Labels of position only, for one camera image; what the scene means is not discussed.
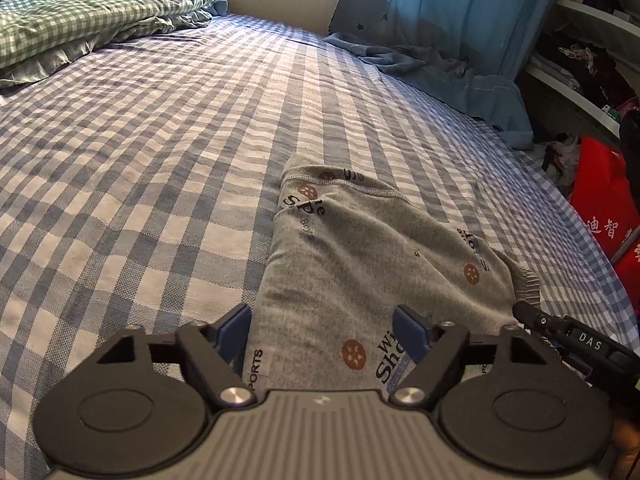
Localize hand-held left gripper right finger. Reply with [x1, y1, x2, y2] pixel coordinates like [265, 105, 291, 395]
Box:
[390, 304, 562, 408]

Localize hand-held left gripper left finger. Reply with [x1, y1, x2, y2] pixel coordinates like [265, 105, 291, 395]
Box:
[92, 304, 257, 408]

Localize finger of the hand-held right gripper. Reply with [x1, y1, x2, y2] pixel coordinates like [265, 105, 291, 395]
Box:
[512, 301, 563, 342]

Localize grey printed pants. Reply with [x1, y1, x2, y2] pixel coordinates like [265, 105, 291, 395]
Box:
[240, 152, 543, 395]

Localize red bag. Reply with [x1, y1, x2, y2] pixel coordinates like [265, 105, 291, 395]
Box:
[570, 135, 640, 292]

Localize crumpled mixed clothes heap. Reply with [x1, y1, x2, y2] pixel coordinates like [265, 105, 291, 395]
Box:
[541, 132, 584, 197]

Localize blue checkered bed sheet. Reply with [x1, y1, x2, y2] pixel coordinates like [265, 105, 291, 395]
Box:
[0, 12, 640, 480]

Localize white shelf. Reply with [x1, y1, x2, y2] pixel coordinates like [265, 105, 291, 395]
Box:
[520, 0, 640, 142]

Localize dark clothes pile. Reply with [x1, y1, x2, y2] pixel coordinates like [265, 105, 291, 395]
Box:
[537, 30, 640, 112]

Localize blue star curtain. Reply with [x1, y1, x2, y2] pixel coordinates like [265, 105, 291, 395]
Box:
[324, 0, 567, 151]

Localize green checkered quilt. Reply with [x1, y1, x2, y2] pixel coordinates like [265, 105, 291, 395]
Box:
[0, 0, 222, 89]

